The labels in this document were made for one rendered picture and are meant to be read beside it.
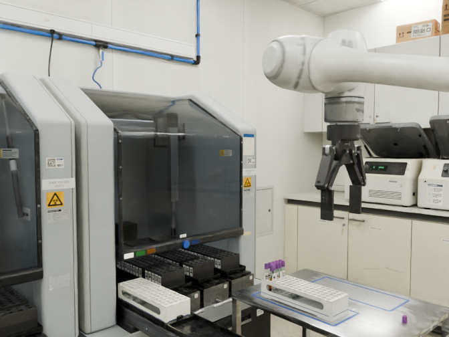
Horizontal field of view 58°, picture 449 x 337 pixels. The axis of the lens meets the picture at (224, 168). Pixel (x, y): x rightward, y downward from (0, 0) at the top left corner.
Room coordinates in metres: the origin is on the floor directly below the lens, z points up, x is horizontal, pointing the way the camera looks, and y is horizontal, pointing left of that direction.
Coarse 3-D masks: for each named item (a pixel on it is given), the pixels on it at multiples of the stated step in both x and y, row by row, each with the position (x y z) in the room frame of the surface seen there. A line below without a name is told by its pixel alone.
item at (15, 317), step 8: (8, 312) 1.13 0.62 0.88; (16, 312) 1.13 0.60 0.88; (24, 312) 1.15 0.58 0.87; (32, 312) 1.16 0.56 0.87; (0, 320) 1.10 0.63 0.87; (8, 320) 1.12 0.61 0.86; (16, 320) 1.13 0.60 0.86; (24, 320) 1.15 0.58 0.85; (32, 320) 1.16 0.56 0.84; (0, 328) 1.10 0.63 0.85; (8, 328) 1.12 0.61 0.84; (16, 328) 1.13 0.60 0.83; (24, 328) 1.14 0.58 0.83; (0, 336) 1.10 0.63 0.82
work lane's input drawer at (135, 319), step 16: (128, 304) 1.35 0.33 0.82; (128, 320) 1.33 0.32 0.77; (144, 320) 1.26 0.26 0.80; (160, 320) 1.22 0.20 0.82; (176, 320) 1.22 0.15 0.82; (192, 320) 1.25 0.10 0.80; (208, 320) 1.22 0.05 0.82; (160, 336) 1.20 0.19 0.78; (176, 336) 1.14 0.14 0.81; (192, 336) 1.14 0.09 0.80; (208, 336) 1.14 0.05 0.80; (224, 336) 1.14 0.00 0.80; (240, 336) 1.12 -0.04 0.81
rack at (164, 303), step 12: (120, 288) 1.40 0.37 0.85; (132, 288) 1.37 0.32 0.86; (144, 288) 1.38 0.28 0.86; (156, 288) 1.37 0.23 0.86; (132, 300) 1.36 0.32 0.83; (144, 300) 1.29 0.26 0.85; (156, 300) 1.26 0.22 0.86; (168, 300) 1.26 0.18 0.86; (180, 300) 1.26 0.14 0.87; (156, 312) 1.30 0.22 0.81; (168, 312) 1.21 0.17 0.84; (180, 312) 1.25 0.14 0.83
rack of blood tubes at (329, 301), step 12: (288, 276) 1.45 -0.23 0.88; (264, 288) 1.41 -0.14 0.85; (288, 288) 1.33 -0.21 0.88; (300, 288) 1.32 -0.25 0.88; (312, 288) 1.33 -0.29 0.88; (324, 288) 1.32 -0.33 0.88; (276, 300) 1.37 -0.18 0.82; (288, 300) 1.33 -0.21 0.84; (300, 300) 1.36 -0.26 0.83; (312, 300) 1.36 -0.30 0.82; (324, 300) 1.22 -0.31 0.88; (336, 300) 1.22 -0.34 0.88; (312, 312) 1.26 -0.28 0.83; (324, 312) 1.22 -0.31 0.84; (336, 312) 1.22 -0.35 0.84
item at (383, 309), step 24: (336, 288) 1.49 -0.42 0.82; (360, 288) 1.49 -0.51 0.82; (240, 312) 1.45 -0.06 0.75; (288, 312) 1.27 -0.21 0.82; (360, 312) 1.27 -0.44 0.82; (384, 312) 1.27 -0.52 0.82; (408, 312) 1.27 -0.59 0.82; (432, 312) 1.27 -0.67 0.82; (336, 336) 1.12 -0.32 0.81; (360, 336) 1.11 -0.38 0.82; (384, 336) 1.11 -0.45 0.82; (408, 336) 1.11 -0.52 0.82
